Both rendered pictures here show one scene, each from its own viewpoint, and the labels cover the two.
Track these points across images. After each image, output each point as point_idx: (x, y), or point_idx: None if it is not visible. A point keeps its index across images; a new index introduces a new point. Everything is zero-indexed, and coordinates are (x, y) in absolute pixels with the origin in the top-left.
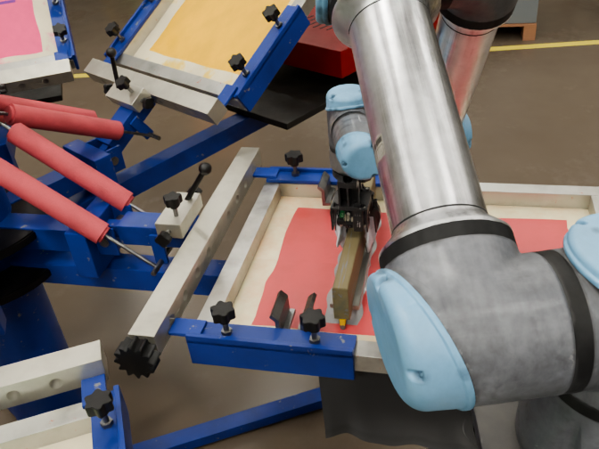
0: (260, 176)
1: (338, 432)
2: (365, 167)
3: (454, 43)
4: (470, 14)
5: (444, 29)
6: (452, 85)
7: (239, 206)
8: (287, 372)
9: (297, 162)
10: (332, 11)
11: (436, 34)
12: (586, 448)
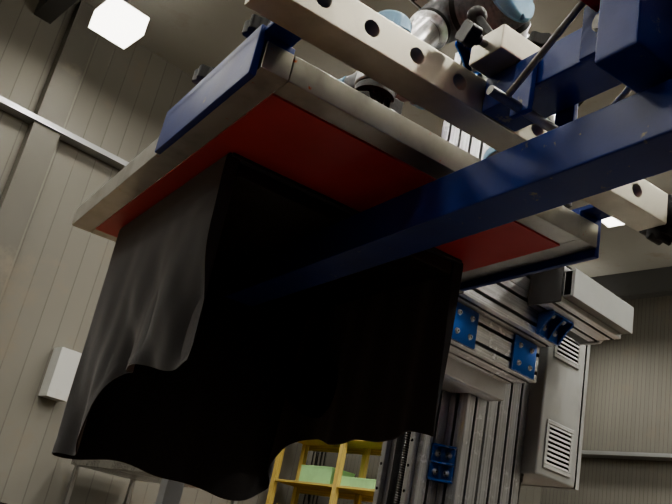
0: (299, 40)
1: (419, 428)
2: None
3: (434, 47)
4: (448, 42)
5: (437, 38)
6: None
7: (386, 85)
8: (511, 279)
9: None
10: (530, 24)
11: (430, 36)
12: None
